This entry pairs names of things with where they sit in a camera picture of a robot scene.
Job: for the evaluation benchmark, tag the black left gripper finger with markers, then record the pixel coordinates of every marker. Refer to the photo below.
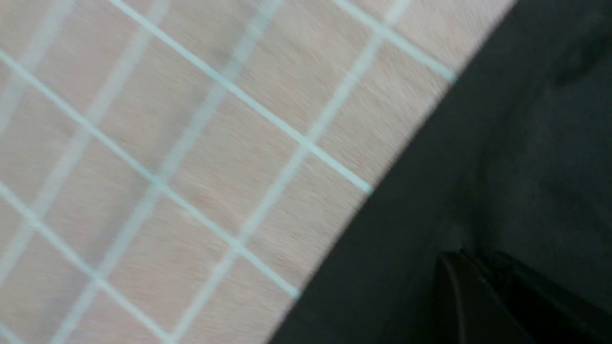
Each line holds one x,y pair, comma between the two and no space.
496,299

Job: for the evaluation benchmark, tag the dark gray long-sleeved shirt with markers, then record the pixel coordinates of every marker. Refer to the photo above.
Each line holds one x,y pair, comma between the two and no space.
516,158

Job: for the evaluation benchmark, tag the pink grid tablecloth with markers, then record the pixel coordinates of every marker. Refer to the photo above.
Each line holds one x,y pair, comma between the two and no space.
173,171

